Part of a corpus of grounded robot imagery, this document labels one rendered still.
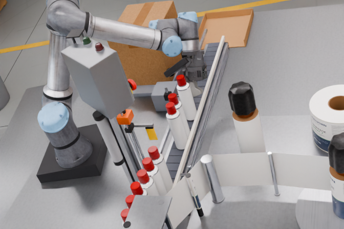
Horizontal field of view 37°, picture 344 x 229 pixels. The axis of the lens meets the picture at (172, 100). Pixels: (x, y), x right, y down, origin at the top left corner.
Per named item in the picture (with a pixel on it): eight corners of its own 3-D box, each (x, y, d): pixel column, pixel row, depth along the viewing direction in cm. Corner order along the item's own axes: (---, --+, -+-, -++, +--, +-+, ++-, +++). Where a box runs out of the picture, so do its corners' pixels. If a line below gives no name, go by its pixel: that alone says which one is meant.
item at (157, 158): (173, 197, 175) (157, 154, 163) (158, 196, 177) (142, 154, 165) (176, 185, 179) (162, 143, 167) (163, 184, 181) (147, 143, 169)
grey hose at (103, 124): (122, 165, 165) (101, 117, 152) (112, 165, 166) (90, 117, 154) (126, 158, 167) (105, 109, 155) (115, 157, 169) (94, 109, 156)
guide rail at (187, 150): (167, 220, 166) (165, 215, 165) (164, 220, 166) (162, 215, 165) (224, 39, 244) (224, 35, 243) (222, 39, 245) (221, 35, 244)
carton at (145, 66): (171, 84, 234) (155, 34, 218) (124, 86, 242) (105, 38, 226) (186, 47, 256) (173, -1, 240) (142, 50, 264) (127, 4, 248)
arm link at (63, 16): (50, 8, 167) (188, 37, 183) (50, -4, 176) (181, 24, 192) (44, 40, 172) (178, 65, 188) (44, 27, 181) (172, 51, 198)
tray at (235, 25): (245, 46, 247) (244, 39, 244) (194, 50, 256) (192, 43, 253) (254, 15, 269) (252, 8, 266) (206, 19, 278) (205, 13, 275)
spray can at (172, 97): (189, 140, 196) (176, 99, 184) (176, 141, 197) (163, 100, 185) (192, 131, 199) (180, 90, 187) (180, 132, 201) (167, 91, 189)
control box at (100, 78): (110, 120, 150) (88, 68, 139) (81, 100, 162) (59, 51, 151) (137, 101, 154) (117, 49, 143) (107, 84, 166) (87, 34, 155)
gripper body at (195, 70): (202, 82, 199) (199, 50, 198) (181, 83, 202) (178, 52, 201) (207, 79, 206) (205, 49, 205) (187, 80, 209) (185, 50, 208)
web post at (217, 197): (223, 204, 167) (212, 164, 156) (210, 203, 169) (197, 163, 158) (226, 193, 171) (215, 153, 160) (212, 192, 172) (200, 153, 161)
